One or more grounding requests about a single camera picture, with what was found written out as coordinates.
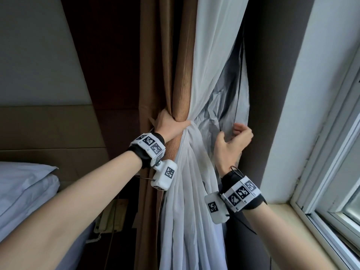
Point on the person's right hand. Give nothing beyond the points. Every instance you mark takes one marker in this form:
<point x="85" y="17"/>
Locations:
<point x="232" y="151"/>

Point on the person's left hand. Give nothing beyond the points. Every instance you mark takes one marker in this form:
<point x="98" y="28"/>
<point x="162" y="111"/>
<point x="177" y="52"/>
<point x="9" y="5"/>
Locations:
<point x="164" y="123"/>

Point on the person's right thumb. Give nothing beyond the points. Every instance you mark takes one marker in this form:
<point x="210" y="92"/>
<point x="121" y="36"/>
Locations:
<point x="220" y="141"/>

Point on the person's left thumb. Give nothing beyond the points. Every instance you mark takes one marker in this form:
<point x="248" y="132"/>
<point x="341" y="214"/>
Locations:
<point x="182" y="125"/>

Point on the brown curtain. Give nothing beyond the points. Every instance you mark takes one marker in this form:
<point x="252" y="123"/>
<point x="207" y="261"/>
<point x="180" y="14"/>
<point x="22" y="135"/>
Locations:
<point x="171" y="67"/>

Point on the white sheer curtain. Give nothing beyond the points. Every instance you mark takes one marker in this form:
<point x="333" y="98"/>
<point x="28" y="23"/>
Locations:
<point x="191" y="194"/>

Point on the person's left forearm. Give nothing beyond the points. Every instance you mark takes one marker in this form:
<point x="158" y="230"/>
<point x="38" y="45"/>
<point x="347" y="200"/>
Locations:
<point x="70" y="210"/>

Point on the person's right forearm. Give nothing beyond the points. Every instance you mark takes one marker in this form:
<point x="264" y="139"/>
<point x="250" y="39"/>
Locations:
<point x="281" y="239"/>

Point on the black left wristband with markers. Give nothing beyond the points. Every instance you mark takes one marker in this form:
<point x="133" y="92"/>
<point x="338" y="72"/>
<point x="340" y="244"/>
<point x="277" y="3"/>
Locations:
<point x="149" y="146"/>

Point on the black wristband with markers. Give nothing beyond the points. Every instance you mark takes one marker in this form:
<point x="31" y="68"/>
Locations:
<point x="149" y="146"/>
<point x="242" y="192"/>

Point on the black right wristband with markers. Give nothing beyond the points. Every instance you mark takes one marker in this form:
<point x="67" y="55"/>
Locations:
<point x="242" y="192"/>

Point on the dark curtain with grey lining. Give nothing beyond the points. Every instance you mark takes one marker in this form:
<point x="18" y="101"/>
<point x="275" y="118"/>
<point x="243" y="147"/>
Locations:
<point x="267" y="67"/>

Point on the beige window sill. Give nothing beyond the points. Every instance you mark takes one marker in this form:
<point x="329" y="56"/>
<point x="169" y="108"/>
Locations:
<point x="298" y="222"/>

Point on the beige telephone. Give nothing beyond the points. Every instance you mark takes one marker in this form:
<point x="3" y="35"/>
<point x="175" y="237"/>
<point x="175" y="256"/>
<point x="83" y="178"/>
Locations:
<point x="111" y="216"/>

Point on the brown padded headboard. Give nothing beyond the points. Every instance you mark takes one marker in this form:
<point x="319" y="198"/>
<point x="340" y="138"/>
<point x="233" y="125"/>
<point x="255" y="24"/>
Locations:
<point x="50" y="132"/>

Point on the white pillow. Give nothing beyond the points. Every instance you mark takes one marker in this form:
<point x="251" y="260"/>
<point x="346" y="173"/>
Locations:
<point x="25" y="185"/>

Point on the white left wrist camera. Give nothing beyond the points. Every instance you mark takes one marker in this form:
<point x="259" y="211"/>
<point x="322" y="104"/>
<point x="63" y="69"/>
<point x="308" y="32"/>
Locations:
<point x="165" y="174"/>

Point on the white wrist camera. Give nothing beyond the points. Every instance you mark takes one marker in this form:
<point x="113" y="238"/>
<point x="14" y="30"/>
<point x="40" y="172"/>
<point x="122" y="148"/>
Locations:
<point x="165" y="174"/>
<point x="215" y="208"/>

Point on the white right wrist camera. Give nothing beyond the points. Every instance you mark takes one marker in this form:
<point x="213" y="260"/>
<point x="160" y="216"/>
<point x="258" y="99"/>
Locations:
<point x="215" y="208"/>

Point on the white window frame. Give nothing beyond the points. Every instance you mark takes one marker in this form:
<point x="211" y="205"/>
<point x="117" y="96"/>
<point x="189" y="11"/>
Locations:
<point x="332" y="165"/>

